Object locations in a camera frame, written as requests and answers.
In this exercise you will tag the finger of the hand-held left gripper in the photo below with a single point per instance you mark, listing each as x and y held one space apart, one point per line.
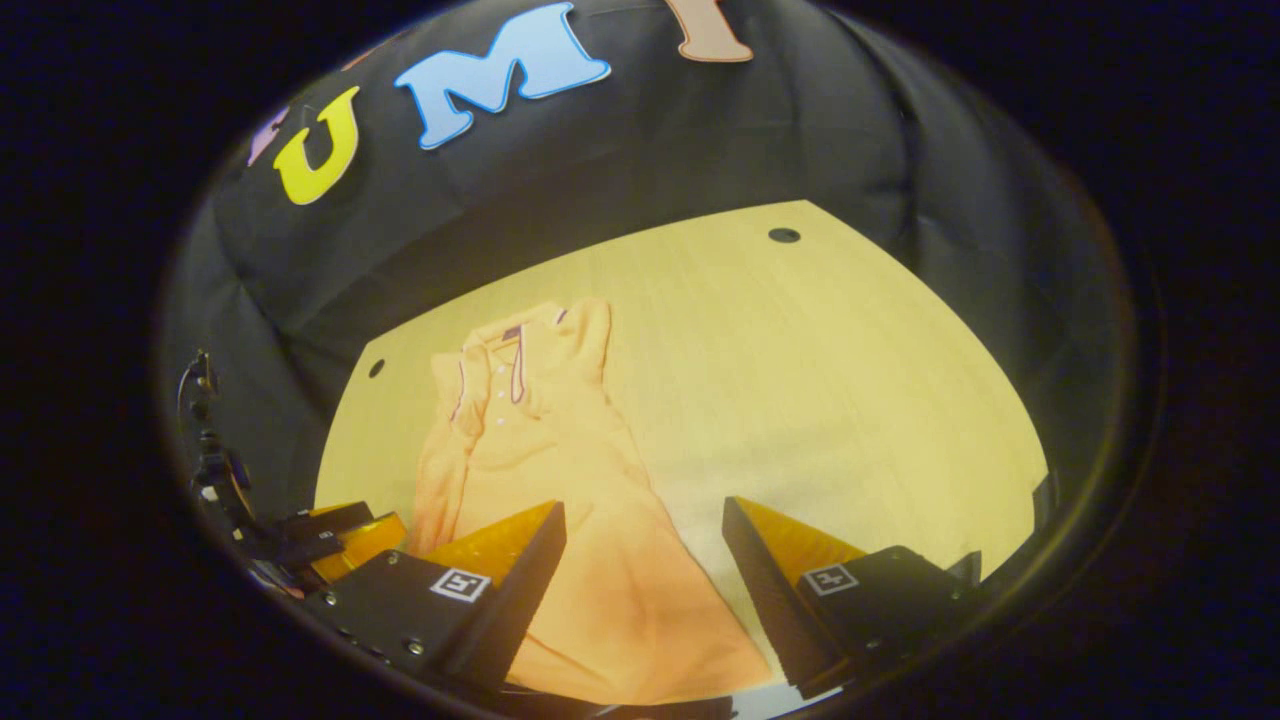
365 545
325 522

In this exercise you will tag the orange polo T-shirt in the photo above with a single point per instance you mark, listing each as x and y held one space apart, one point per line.
590 560

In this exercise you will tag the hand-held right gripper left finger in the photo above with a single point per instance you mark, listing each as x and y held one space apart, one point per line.
520 600

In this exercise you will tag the black backdrop cloth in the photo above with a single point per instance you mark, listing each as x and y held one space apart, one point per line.
700 140

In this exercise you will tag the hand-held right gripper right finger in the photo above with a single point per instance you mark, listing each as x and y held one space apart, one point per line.
765 600

